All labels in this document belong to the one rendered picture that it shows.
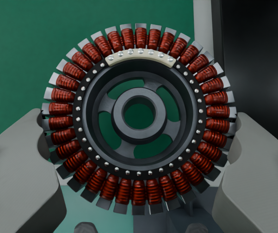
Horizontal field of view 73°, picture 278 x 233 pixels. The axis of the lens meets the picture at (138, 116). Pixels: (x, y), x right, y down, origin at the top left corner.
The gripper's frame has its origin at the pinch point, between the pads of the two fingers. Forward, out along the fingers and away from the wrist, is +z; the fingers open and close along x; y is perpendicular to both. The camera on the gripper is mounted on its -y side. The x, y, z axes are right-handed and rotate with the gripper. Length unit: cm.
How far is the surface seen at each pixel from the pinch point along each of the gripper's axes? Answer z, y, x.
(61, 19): 11.8, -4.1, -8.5
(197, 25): 11.9, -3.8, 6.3
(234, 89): 5.1, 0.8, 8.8
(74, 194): 45, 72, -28
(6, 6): 12.6, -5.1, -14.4
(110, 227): 36, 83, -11
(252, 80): 5.7, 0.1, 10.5
